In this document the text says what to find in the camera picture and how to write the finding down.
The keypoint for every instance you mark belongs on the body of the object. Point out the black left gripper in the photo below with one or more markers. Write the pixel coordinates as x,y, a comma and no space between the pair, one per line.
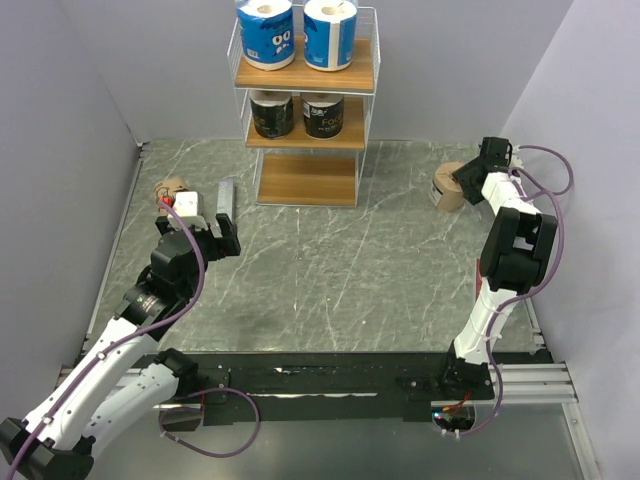
228,242

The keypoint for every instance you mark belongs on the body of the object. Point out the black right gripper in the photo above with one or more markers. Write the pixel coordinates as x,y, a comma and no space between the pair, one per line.
463,174

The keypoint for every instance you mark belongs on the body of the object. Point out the brown paper roll with label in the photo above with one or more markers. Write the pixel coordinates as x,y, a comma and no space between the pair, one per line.
445,193

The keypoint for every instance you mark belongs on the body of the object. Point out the brown paper roll with drawing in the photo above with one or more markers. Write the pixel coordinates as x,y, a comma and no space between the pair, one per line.
166,191

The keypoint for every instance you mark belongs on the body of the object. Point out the black-wrapped paper roll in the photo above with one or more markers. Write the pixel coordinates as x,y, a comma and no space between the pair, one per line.
323,114
272,113

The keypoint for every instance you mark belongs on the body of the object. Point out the blue-wrapped paper towel roll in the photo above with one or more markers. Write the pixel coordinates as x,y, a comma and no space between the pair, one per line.
329,34

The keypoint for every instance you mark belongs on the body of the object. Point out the blue cartoon paper towel roll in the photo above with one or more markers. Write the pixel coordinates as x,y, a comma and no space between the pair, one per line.
267,33

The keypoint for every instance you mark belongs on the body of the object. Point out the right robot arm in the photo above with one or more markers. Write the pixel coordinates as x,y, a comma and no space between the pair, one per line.
513,261

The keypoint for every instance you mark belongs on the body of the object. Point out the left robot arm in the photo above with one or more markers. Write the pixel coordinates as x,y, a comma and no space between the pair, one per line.
65,434

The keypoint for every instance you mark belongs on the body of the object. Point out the silver Protefix box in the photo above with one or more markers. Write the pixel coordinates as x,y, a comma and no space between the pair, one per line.
226,197

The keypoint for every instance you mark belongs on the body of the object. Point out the red and silver box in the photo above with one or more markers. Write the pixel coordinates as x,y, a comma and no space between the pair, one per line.
477,279

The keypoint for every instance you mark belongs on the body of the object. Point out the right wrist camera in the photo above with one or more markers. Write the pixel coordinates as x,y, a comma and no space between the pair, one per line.
515,162

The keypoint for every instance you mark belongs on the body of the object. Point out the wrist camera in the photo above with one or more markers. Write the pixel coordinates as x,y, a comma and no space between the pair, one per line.
515,162
186,210

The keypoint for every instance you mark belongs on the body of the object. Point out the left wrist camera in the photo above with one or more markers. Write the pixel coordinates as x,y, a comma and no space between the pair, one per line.
186,210

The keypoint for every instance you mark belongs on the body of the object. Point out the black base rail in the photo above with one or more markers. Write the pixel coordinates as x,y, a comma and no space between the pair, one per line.
270,386

